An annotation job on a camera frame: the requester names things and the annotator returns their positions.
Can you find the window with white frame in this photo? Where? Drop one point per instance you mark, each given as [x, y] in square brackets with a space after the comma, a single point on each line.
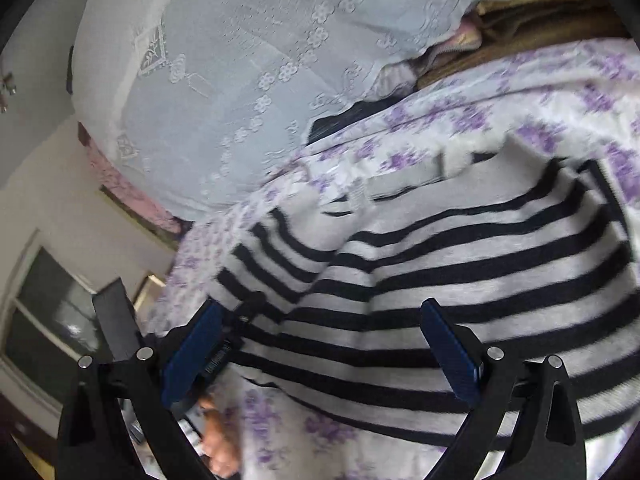
[45, 310]

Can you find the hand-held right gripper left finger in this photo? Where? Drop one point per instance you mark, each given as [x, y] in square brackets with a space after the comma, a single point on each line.
[192, 355]

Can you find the person's left hand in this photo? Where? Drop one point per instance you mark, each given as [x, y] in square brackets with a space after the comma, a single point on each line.
[222, 445]

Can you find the pink cloth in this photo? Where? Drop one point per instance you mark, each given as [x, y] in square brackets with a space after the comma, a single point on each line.
[125, 185]

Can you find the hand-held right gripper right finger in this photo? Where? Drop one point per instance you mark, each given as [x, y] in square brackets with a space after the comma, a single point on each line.
[450, 355]

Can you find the black and white striped sweater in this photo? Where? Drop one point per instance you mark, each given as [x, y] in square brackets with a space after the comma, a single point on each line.
[450, 260]

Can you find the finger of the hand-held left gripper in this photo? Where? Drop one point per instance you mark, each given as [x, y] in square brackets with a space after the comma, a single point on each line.
[251, 306]

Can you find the stack of folded brown blankets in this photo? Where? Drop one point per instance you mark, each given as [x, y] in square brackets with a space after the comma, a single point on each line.
[540, 25]

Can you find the white embroidered cover cloth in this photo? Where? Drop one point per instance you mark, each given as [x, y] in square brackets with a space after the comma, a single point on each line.
[250, 60]

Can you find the purple floral bed sheet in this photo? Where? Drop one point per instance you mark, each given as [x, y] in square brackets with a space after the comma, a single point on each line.
[550, 90]

